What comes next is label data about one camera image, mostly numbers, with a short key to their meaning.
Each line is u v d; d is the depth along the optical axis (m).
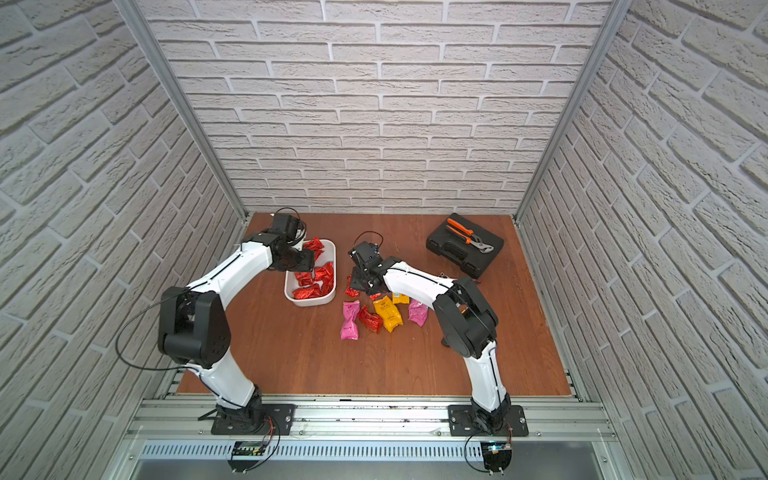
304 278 0.97
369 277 0.71
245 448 0.73
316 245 1.03
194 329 0.47
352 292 0.96
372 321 0.87
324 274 0.98
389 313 0.90
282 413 0.75
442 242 1.04
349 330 0.85
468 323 0.52
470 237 1.04
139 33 0.72
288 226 0.74
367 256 0.74
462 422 0.73
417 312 0.90
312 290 0.94
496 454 0.71
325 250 1.05
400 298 0.92
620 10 0.69
